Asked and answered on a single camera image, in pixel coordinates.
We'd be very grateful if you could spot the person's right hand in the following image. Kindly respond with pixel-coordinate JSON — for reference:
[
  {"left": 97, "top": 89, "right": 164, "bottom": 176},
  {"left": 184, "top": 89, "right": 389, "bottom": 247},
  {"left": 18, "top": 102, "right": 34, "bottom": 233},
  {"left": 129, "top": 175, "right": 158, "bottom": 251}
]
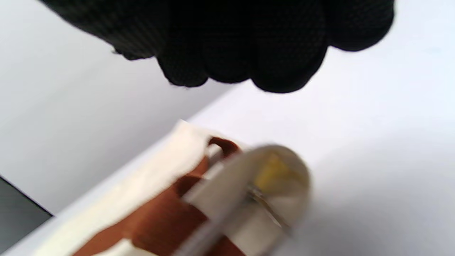
[{"left": 38, "top": 0, "right": 396, "bottom": 94}]

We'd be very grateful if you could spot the white pouch with brown straps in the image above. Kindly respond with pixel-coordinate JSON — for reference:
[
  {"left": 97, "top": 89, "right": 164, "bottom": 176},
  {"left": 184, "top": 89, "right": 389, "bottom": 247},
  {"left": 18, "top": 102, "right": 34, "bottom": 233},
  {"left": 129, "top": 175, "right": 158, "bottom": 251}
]
[{"left": 34, "top": 119, "right": 249, "bottom": 256}]

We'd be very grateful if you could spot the clear round container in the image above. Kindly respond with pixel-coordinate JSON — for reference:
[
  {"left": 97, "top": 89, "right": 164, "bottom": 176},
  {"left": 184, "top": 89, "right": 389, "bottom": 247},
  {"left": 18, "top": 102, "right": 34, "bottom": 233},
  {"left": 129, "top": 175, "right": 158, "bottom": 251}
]
[{"left": 173, "top": 144, "right": 312, "bottom": 256}]

